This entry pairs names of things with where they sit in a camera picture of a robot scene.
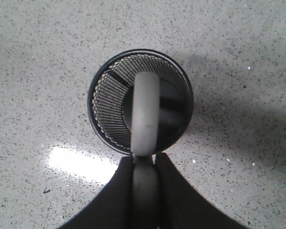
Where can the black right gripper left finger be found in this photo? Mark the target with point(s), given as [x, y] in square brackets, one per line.
[110, 209]

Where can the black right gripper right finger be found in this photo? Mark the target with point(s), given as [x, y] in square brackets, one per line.
[181, 206]

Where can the grey and orange scissors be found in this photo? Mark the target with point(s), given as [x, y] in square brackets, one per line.
[145, 118]

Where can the black mesh pen bucket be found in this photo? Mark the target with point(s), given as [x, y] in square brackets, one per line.
[110, 98]

